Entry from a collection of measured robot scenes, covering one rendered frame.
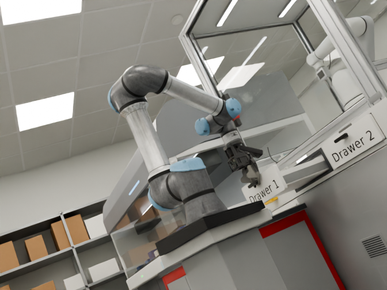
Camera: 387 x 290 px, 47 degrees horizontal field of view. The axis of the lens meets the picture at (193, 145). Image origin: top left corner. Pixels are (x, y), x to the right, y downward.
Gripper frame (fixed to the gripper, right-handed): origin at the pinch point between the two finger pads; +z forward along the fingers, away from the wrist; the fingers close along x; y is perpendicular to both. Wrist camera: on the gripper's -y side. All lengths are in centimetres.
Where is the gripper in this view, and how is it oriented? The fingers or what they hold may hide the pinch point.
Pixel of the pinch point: (257, 182)
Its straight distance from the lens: 193.7
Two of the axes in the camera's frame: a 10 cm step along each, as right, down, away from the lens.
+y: -8.5, 2.4, -4.7
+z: 4.0, 8.8, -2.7
